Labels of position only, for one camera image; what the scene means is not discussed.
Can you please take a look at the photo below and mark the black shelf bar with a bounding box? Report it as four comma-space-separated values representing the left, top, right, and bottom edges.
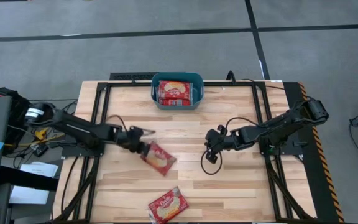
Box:
0, 166, 58, 191

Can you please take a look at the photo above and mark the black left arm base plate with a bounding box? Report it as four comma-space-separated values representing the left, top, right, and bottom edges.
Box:
61, 145, 105, 157

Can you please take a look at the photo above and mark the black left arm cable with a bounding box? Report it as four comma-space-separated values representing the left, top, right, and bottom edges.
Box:
108, 114, 129, 133

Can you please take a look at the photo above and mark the black metal table frame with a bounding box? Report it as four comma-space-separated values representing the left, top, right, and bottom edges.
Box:
53, 80, 316, 223

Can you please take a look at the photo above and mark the red Orville popcorn bag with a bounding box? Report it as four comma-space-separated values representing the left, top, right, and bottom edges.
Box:
140, 141, 177, 177
158, 98, 193, 106
157, 80, 194, 101
147, 185, 190, 224

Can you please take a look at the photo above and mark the teal plastic basket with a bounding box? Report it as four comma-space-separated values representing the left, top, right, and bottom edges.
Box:
150, 72, 204, 111

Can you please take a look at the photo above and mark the small black device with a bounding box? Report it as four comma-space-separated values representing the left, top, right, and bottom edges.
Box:
32, 144, 49, 157

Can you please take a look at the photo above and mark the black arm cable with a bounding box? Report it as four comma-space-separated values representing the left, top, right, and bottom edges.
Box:
200, 116, 259, 175
108, 114, 129, 133

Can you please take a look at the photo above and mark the black bag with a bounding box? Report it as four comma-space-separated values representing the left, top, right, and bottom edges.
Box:
0, 87, 39, 155

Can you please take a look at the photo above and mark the white paper sheet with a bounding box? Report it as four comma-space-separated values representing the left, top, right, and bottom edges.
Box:
9, 185, 50, 205
19, 161, 59, 178

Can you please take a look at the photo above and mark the yellow cable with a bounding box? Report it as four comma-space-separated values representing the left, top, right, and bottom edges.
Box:
4, 127, 65, 147

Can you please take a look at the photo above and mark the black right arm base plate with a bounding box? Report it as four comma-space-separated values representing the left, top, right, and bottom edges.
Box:
259, 136, 304, 156

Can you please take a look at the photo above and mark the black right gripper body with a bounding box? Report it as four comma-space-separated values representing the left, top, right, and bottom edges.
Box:
204, 128, 241, 153

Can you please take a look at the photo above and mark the black mat with hazard stripe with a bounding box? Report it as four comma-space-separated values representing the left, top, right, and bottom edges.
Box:
283, 81, 345, 223

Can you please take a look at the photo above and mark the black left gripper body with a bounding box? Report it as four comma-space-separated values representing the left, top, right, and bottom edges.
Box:
119, 125, 147, 154

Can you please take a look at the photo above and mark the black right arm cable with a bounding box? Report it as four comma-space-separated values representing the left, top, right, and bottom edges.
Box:
200, 116, 259, 175

